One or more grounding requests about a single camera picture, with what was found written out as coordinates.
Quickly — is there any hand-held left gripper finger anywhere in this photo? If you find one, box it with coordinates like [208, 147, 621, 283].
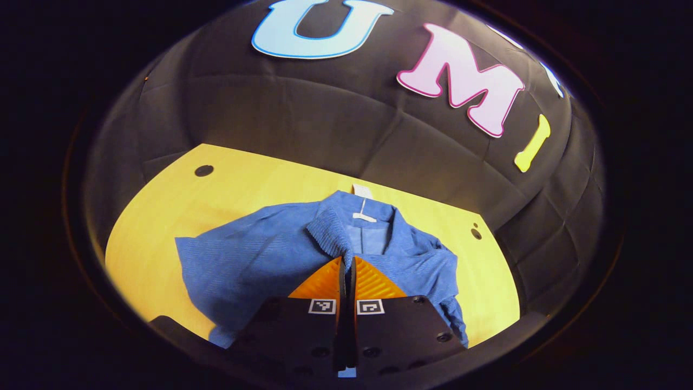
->
[225, 256, 350, 379]
[349, 256, 470, 379]

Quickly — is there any blue corduroy shirt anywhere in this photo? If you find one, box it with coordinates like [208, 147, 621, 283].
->
[174, 183, 469, 348]

